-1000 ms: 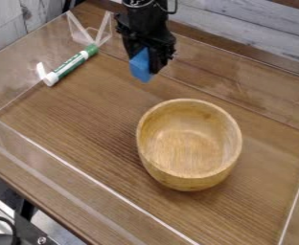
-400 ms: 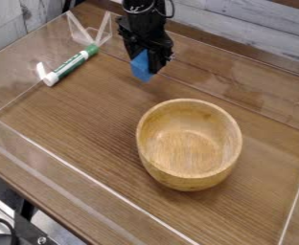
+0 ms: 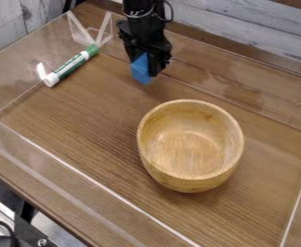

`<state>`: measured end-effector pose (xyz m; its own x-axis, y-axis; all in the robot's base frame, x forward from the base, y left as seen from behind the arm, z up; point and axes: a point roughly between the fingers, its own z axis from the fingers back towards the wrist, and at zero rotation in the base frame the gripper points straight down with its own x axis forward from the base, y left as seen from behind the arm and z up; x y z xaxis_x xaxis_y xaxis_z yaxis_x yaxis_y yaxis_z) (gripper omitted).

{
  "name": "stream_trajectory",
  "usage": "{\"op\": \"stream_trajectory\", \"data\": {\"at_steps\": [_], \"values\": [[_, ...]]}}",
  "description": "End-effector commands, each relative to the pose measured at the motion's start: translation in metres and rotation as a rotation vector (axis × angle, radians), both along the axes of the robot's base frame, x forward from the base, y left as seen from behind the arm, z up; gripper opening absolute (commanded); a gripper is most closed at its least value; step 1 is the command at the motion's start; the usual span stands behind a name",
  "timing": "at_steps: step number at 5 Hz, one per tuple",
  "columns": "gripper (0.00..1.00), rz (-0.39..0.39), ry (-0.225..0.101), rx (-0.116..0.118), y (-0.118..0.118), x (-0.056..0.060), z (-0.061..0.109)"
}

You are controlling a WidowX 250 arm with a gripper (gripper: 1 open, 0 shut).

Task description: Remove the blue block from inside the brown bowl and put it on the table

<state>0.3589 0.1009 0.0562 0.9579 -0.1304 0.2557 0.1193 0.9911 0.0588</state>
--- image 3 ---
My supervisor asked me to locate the blue rectangular block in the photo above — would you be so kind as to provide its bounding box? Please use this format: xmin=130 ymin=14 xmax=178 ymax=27
xmin=131 ymin=53 xmax=151 ymax=85

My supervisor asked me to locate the black cable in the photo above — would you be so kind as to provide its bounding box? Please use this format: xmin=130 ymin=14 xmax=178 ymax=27
xmin=0 ymin=219 xmax=17 ymax=247

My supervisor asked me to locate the brown wooden bowl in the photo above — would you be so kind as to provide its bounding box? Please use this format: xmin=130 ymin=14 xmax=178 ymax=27
xmin=135 ymin=99 xmax=245 ymax=193

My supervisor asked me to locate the green white marker pen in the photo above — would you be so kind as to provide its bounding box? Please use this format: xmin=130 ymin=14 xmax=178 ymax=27
xmin=43 ymin=44 xmax=99 ymax=88

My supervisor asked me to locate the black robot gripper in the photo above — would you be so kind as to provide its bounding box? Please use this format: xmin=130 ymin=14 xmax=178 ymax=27
xmin=115 ymin=14 xmax=171 ymax=77

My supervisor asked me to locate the clear acrylic corner bracket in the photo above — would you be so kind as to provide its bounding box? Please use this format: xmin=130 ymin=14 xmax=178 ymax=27
xmin=66 ymin=12 xmax=113 ymax=47

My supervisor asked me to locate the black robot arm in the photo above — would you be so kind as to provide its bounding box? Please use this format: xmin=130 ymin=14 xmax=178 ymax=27
xmin=115 ymin=0 xmax=173 ymax=84

